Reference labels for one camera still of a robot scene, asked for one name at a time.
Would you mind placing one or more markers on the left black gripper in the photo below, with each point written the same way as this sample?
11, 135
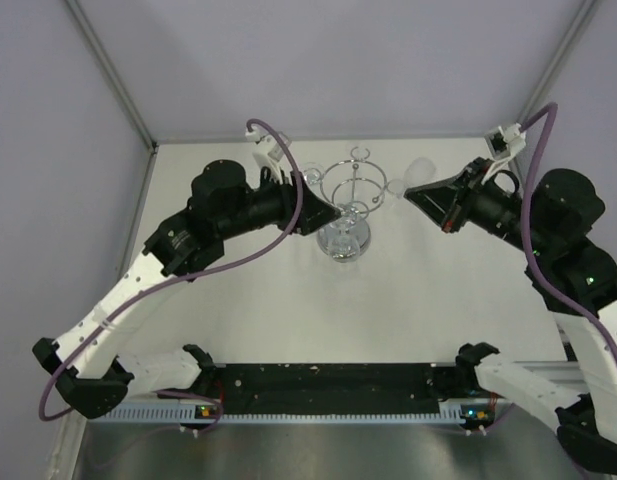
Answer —
288, 196

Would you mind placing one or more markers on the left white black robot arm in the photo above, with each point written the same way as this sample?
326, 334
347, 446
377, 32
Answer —
87, 365

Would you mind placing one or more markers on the aluminium frame post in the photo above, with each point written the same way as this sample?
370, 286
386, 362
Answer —
109, 72
559, 55

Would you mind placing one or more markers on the chrome wine glass rack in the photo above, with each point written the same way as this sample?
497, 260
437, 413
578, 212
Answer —
355, 179

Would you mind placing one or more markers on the clear wine glass on rack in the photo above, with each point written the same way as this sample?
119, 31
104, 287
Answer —
314, 174

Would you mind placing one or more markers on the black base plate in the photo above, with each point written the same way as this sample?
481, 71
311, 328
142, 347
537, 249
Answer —
334, 389

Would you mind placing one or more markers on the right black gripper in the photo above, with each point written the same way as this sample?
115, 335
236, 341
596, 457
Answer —
448, 201

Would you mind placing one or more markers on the clear round wine glass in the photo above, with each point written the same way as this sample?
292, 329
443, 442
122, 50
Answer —
419, 172

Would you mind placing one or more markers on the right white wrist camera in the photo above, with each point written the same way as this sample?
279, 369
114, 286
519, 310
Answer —
504, 144

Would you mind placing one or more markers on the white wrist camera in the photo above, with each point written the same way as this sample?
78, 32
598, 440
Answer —
504, 144
266, 151

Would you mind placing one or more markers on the aluminium frame post left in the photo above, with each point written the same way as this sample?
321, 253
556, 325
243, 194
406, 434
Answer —
109, 72

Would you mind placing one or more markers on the aluminium frame post right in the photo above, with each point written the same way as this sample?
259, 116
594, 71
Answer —
559, 55

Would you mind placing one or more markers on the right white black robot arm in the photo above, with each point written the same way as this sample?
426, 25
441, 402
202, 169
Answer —
577, 281

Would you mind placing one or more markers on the grey slotted cable duct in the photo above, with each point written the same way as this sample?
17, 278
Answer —
162, 413

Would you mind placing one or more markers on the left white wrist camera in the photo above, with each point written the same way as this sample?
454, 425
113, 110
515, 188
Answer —
266, 151

